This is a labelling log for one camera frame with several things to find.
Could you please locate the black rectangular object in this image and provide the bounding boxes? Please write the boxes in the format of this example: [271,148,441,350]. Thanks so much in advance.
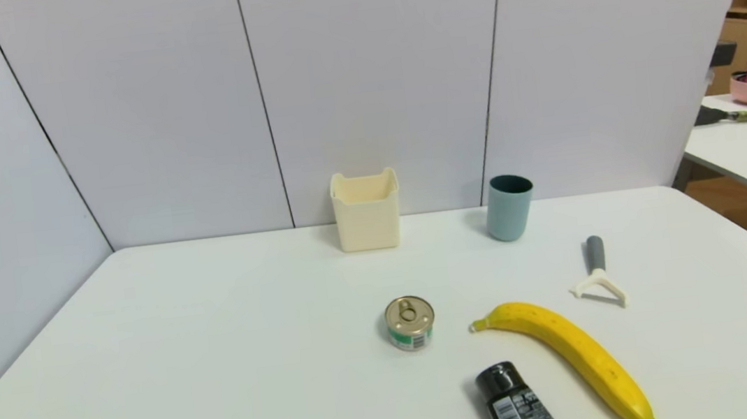
[709,41,739,68]

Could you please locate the cream white plastic box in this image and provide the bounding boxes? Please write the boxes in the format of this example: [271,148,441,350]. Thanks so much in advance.
[328,166,406,254]

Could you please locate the small green labelled tin can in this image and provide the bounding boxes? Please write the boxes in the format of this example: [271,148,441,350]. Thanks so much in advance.
[382,293,440,355]

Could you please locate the yellow banana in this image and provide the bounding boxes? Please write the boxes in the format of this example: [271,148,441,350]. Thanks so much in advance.
[467,287,658,419]

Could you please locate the black tube with barcode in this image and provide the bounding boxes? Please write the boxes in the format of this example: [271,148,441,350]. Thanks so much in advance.
[473,355,567,419]

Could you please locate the grey handled white peeler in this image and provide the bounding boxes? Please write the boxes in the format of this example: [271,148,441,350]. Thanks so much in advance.
[565,232,630,314]

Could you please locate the green and black tool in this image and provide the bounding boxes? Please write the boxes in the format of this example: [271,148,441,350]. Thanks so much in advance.
[694,101,747,129]

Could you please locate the teal blue plastic cup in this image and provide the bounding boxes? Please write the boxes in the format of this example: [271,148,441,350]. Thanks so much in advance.
[481,172,540,245]

